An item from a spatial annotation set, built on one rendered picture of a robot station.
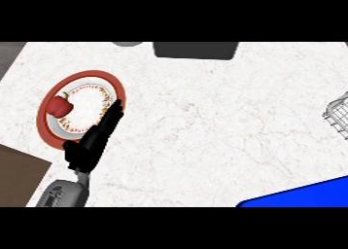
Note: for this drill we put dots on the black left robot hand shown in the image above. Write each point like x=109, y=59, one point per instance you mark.
x=97, y=136

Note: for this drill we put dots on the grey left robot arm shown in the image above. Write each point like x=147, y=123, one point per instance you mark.
x=63, y=193

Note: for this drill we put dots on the blue tray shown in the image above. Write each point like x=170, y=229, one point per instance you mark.
x=311, y=196

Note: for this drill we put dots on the white patterned plate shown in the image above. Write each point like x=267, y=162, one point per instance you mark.
x=88, y=103

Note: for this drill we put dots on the red bell pepper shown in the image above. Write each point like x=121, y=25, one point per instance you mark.
x=60, y=106

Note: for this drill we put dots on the red round placemat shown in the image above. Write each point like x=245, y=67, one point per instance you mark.
x=48, y=97

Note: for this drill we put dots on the brown wooden cabinet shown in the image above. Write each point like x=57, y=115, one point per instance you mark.
x=11, y=178

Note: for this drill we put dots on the grey round object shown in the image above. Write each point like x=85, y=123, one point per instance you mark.
x=127, y=43

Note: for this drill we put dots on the dark grey appliance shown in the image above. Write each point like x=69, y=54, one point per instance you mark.
x=196, y=50

